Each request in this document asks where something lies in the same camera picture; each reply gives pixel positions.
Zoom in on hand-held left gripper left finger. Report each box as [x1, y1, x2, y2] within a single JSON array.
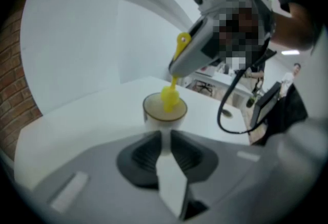
[[33, 130, 180, 224]]

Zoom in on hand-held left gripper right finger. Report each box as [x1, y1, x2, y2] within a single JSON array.
[[170, 129, 296, 224]]

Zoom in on yellow plastic brush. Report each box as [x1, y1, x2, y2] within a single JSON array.
[[160, 32, 192, 113]]

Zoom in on white cup with dark rim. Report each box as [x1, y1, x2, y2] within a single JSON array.
[[142, 92, 189, 220]]

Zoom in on person's right forearm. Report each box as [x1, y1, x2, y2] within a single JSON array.
[[270, 1, 321, 52]]

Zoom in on white background desk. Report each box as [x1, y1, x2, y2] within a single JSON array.
[[186, 69, 254, 106]]

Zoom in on black office chair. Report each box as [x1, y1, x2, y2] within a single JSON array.
[[195, 82, 215, 96]]

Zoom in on black and yellow shoe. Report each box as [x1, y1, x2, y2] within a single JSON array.
[[246, 94, 258, 109]]

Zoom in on dark flat screen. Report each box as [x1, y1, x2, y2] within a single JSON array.
[[250, 81, 281, 129]]

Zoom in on person's black clothing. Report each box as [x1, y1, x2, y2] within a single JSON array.
[[263, 0, 328, 146]]

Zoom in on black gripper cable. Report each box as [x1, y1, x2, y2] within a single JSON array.
[[217, 47, 277, 135]]

